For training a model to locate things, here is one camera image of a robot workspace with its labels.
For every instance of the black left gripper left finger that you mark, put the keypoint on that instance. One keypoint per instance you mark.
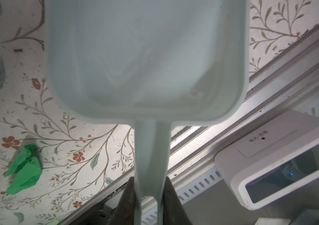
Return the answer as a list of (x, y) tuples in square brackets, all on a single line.
[(124, 213)]

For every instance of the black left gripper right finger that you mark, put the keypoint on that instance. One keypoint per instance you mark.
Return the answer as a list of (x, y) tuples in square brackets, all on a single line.
[(173, 211)]

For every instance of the green paper scrap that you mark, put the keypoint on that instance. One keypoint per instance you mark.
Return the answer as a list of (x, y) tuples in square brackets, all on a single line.
[(26, 168)]

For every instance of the pale blue plastic dustpan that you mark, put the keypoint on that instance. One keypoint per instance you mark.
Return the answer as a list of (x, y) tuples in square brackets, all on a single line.
[(153, 65)]

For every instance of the white digital clock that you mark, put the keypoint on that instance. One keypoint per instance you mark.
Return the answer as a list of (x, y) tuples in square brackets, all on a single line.
[(274, 160)]

